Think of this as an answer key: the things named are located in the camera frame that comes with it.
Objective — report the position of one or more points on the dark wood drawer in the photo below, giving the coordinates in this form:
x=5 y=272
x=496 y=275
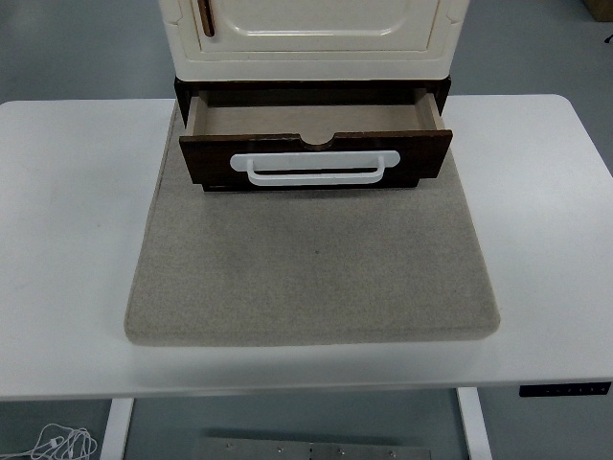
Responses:
x=421 y=154

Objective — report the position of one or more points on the dark wood drawer case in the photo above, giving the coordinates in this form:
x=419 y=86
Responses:
x=311 y=86

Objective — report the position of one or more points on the cream plastic cabinet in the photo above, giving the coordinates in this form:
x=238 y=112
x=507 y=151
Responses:
x=311 y=64

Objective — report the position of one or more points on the cream cabinet door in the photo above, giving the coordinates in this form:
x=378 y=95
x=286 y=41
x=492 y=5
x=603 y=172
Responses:
x=311 y=19

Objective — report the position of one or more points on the beige felt mat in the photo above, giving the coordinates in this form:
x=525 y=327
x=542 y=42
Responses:
x=311 y=268

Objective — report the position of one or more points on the white table leg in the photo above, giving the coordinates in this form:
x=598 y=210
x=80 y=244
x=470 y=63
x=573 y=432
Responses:
x=475 y=426
x=116 y=429

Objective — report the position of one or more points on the black table control panel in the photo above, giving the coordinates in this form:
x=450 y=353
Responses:
x=565 y=389

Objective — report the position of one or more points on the cardboard box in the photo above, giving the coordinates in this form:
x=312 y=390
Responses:
x=601 y=8

